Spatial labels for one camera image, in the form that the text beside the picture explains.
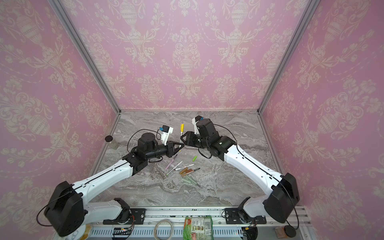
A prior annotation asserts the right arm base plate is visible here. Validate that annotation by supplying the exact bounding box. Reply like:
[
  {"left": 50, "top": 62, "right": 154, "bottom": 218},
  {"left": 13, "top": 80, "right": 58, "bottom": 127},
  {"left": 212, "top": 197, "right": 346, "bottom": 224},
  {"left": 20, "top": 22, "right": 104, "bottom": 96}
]
[{"left": 222, "top": 208, "right": 267, "bottom": 225}]

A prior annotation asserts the orange brown pen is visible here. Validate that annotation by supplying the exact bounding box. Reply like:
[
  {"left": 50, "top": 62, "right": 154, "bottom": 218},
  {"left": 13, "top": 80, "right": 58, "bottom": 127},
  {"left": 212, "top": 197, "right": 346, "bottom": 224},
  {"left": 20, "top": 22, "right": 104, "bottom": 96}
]
[{"left": 182, "top": 168, "right": 200, "bottom": 177}]

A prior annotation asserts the aluminium corner frame post right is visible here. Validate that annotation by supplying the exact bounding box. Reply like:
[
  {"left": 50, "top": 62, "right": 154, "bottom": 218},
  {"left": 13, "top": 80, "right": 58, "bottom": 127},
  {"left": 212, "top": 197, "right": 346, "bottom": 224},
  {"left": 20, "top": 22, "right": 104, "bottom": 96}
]
[{"left": 258, "top": 0, "right": 321, "bottom": 116}]

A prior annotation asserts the aluminium corner frame post left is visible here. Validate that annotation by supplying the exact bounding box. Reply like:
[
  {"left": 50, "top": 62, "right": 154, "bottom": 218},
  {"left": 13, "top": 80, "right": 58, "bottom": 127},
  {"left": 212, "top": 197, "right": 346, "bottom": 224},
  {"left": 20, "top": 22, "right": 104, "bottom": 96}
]
[{"left": 48, "top": 0, "right": 121, "bottom": 115}]

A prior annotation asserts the brown pen cap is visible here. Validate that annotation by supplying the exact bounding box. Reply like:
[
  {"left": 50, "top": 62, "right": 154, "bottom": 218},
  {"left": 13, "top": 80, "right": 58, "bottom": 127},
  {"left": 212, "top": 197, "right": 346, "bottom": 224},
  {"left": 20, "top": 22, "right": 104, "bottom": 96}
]
[{"left": 179, "top": 167, "right": 188, "bottom": 175}]

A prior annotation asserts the green snack packet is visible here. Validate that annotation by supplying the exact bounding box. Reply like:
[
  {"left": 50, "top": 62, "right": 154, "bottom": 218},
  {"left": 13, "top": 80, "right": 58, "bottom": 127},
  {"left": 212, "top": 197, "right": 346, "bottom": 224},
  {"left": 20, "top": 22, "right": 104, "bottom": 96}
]
[{"left": 183, "top": 216, "right": 214, "bottom": 240}]

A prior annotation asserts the brown jar black lid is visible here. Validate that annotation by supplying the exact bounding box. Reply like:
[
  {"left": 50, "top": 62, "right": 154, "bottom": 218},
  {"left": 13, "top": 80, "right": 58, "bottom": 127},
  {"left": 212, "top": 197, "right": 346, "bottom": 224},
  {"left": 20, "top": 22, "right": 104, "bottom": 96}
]
[{"left": 275, "top": 226, "right": 297, "bottom": 239}]

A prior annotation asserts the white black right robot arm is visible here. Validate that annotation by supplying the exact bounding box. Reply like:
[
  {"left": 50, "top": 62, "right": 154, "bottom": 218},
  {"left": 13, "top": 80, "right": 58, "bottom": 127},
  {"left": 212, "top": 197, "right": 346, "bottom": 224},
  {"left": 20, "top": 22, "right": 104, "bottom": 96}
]
[{"left": 181, "top": 116, "right": 300, "bottom": 224}]

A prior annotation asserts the white pen green end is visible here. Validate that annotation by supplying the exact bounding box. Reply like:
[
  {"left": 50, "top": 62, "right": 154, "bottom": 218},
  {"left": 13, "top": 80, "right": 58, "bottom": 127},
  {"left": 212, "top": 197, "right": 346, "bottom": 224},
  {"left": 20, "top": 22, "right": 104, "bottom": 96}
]
[{"left": 166, "top": 161, "right": 183, "bottom": 176}]

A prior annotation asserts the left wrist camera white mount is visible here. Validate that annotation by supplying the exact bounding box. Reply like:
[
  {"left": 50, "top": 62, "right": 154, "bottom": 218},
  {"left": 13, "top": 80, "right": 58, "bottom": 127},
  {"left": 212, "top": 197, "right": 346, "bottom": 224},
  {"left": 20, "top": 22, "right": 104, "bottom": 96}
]
[{"left": 159, "top": 125, "right": 174, "bottom": 145}]

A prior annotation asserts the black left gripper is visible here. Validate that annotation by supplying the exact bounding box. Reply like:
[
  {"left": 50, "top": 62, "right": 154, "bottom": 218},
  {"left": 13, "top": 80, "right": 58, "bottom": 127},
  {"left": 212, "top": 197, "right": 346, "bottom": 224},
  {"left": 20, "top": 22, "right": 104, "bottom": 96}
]
[{"left": 145, "top": 140, "right": 185, "bottom": 161}]

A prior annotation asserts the aluminium corner frame post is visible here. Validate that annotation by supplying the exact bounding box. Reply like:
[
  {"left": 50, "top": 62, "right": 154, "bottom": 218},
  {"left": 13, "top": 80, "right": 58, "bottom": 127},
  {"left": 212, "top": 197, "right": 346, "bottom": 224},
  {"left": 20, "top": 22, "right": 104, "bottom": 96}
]
[
  {"left": 258, "top": 0, "right": 321, "bottom": 116},
  {"left": 48, "top": 0, "right": 121, "bottom": 115}
]

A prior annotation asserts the small jar black lid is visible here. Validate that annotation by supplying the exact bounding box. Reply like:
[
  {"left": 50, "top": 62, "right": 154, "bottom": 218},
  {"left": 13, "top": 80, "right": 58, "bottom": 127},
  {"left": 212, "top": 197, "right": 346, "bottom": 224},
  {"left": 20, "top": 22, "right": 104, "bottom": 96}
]
[{"left": 105, "top": 135, "right": 119, "bottom": 150}]

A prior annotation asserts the cable ring coil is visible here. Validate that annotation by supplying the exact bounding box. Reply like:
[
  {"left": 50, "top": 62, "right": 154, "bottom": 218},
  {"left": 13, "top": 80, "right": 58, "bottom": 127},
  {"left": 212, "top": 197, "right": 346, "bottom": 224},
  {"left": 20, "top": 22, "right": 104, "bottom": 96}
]
[{"left": 154, "top": 218, "right": 175, "bottom": 240}]

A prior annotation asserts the pale green pen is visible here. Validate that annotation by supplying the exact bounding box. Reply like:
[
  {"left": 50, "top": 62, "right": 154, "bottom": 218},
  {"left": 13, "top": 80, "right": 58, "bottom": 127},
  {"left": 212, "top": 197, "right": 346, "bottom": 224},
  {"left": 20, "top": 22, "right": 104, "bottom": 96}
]
[{"left": 185, "top": 176, "right": 201, "bottom": 188}]

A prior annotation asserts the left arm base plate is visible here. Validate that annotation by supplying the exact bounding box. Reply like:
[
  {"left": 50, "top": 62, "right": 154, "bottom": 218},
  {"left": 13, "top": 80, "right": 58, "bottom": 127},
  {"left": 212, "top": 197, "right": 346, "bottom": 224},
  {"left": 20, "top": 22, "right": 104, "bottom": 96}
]
[{"left": 103, "top": 208, "right": 146, "bottom": 225}]

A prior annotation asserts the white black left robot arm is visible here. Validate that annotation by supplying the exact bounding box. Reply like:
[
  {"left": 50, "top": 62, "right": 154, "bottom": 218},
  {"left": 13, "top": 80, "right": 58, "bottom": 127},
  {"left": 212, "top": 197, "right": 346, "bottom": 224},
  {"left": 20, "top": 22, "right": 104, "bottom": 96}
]
[{"left": 44, "top": 133, "right": 185, "bottom": 237}]

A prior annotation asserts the white pen red label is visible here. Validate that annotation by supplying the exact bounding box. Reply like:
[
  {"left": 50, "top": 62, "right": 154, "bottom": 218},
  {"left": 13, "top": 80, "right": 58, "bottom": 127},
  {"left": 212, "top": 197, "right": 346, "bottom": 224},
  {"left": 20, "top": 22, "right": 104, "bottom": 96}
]
[{"left": 175, "top": 164, "right": 195, "bottom": 171}]

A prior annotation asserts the white pen yellow end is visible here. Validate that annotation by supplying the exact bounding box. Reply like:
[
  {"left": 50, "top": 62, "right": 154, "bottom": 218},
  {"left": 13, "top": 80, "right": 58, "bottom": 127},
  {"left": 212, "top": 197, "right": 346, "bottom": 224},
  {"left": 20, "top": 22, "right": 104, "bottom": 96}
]
[{"left": 180, "top": 124, "right": 185, "bottom": 143}]

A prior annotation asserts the pink pen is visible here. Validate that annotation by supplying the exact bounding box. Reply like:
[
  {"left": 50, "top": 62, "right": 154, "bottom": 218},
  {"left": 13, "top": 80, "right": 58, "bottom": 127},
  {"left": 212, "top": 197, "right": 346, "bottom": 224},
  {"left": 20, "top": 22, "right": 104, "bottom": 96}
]
[{"left": 165, "top": 154, "right": 178, "bottom": 170}]

